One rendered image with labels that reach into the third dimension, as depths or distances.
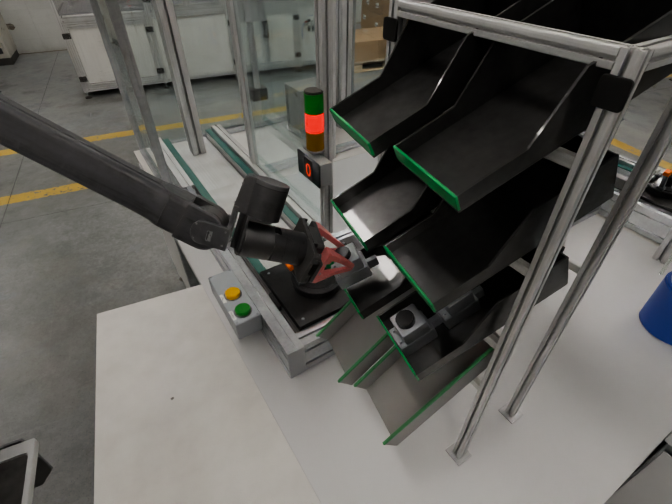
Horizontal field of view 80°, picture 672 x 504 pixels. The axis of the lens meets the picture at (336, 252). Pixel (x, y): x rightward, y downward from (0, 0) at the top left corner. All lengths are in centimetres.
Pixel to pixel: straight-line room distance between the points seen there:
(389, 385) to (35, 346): 216
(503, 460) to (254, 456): 53
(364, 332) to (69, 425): 167
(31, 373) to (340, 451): 191
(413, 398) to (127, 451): 63
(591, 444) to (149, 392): 102
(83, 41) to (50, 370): 434
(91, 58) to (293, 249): 557
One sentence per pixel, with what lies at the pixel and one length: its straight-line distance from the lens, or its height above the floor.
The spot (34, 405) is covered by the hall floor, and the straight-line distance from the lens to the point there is 244.
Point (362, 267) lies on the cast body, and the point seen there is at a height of 127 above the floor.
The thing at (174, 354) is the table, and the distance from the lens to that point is 117.
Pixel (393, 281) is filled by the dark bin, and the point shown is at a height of 123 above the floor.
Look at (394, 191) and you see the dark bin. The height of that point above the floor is 139.
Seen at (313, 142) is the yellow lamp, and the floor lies 129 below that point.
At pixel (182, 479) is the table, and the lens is 100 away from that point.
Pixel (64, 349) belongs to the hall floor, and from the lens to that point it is 260.
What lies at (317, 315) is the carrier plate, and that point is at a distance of 103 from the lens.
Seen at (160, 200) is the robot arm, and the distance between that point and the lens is 62.
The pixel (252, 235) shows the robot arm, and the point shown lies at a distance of 62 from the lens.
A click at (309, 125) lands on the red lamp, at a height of 133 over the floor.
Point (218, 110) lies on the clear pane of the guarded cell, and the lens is 225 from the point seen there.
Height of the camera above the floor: 175
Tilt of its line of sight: 40 degrees down
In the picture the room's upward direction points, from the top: straight up
